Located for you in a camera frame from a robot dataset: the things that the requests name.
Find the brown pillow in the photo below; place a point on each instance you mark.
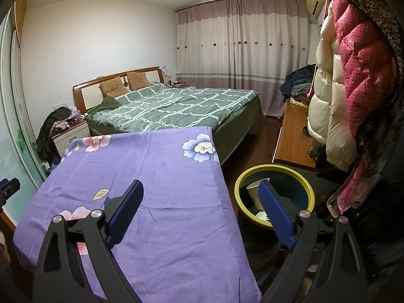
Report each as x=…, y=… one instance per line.
x=113, y=86
x=139, y=80

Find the pile of folded clothes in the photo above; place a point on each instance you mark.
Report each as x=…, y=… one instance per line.
x=296, y=82

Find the pink dotted puffer jacket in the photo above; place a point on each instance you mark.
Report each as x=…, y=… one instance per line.
x=359, y=53

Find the pink and white curtain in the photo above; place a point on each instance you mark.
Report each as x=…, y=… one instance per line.
x=236, y=44

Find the leopard print garment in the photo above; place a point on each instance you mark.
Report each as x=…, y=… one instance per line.
x=378, y=9

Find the wooden bed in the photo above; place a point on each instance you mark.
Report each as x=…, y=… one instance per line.
x=91, y=90

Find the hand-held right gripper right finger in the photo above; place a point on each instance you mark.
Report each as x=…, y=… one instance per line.
x=274, y=214

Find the dark clothes heap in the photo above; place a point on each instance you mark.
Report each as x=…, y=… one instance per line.
x=47, y=132

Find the purple floral tablecloth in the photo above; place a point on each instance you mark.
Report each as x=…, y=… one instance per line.
x=157, y=180

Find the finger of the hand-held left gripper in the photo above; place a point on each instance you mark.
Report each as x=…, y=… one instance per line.
x=9, y=188

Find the green checked duvet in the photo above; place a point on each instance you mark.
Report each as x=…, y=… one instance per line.
x=176, y=107

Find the dark bedside table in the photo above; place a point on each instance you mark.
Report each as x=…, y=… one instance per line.
x=179, y=84

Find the dark green cloth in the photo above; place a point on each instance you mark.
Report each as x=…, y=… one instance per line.
x=105, y=104

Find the yellow-rimmed trash bin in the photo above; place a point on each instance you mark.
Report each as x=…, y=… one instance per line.
x=274, y=168

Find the white nightstand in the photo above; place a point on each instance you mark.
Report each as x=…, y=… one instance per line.
x=69, y=139

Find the glass sliding wardrobe door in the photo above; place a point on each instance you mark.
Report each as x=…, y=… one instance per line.
x=19, y=116

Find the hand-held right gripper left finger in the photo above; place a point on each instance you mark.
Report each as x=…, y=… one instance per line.
x=124, y=214

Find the cream puffer coat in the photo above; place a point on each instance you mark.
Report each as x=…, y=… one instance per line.
x=331, y=116

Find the beige paper cup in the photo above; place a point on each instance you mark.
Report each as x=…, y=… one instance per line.
x=254, y=195

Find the black coat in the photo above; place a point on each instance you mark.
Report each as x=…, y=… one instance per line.
x=388, y=164

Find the wooden desk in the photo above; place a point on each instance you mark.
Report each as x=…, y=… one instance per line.
x=293, y=132

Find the wall socket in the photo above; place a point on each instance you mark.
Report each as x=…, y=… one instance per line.
x=60, y=104

